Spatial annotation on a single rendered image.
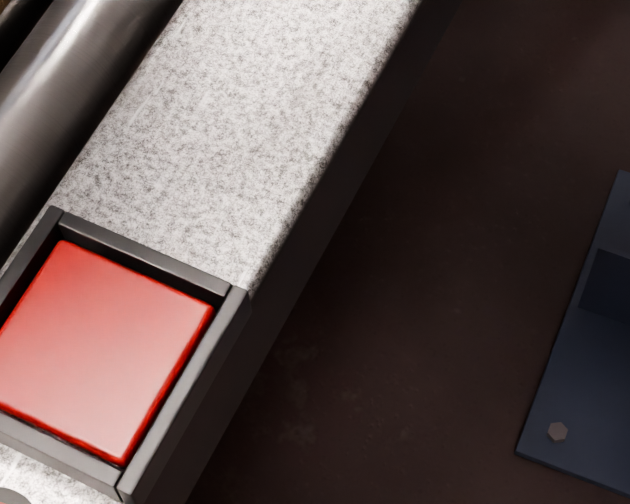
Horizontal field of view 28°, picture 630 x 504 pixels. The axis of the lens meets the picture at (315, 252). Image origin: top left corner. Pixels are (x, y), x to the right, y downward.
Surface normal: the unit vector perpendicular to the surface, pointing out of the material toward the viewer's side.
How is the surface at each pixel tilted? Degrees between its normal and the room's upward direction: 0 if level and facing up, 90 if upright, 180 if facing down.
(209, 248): 0
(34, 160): 50
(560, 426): 0
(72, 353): 0
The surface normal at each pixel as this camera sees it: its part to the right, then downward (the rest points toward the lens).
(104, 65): 0.75, 0.07
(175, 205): -0.04, -0.47
